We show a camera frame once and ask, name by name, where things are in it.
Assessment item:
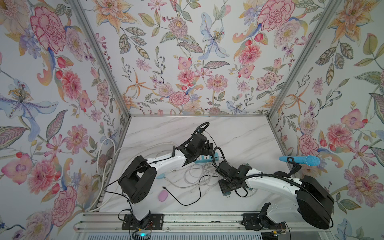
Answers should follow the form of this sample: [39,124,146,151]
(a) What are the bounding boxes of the teal charger adapter front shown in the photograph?
[223,192,231,198]

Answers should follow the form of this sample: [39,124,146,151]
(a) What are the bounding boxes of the black charging cable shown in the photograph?
[161,146,250,207]

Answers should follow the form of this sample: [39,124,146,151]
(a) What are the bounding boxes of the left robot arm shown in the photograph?
[118,133,215,229]

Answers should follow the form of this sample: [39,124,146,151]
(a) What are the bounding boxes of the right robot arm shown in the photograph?
[213,161,335,231]

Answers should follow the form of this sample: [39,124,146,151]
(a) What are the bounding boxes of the teal power strip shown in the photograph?
[194,155,213,164]

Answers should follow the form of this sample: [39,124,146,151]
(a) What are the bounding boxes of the teal earbud case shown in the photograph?
[156,173,165,179]

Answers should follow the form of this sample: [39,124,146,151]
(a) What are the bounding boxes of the pink earbud case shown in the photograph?
[158,190,169,202]

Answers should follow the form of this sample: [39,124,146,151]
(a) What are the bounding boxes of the white coiled cables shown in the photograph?
[143,140,229,193]

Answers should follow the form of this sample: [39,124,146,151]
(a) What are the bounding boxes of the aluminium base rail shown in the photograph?
[73,211,334,233]

